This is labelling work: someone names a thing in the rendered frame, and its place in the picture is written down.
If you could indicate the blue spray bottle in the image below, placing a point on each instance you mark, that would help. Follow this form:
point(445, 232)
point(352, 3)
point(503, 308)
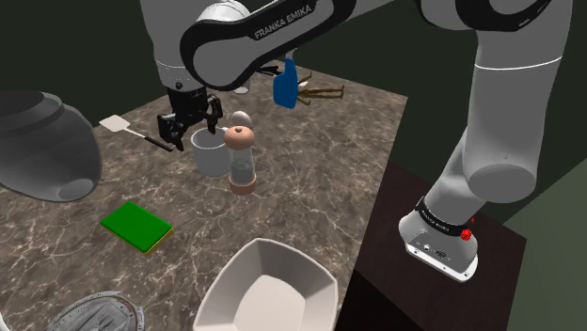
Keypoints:
point(285, 89)

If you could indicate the white square bowl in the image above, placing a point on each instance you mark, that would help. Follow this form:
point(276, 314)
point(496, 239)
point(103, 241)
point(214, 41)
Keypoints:
point(270, 289)

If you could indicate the pepper grinder with wooden top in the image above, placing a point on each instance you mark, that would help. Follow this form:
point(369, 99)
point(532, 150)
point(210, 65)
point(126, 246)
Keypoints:
point(241, 160)

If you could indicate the pale egg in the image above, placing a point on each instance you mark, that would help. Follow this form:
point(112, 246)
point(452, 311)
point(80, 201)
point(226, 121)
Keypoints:
point(241, 119)

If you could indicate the wooden mannequin figure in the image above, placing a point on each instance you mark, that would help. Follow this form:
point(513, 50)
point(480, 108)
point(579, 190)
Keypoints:
point(321, 91)

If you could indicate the white mug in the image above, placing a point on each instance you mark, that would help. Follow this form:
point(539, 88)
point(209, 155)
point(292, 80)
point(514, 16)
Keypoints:
point(208, 156)

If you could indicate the green and yellow sponge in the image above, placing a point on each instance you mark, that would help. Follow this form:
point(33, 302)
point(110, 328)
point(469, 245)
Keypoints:
point(135, 226)

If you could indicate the dark robot stand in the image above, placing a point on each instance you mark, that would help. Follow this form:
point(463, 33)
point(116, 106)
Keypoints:
point(412, 284)

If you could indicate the large grey round pot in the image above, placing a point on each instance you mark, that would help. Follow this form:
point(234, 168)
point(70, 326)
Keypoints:
point(43, 146)

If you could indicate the small white cup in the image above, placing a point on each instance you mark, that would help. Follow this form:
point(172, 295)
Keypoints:
point(241, 88)

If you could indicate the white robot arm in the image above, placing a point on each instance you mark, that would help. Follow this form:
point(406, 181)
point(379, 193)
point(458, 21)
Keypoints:
point(504, 114)

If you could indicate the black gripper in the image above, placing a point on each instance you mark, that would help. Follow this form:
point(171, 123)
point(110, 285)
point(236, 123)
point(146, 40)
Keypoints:
point(187, 103)

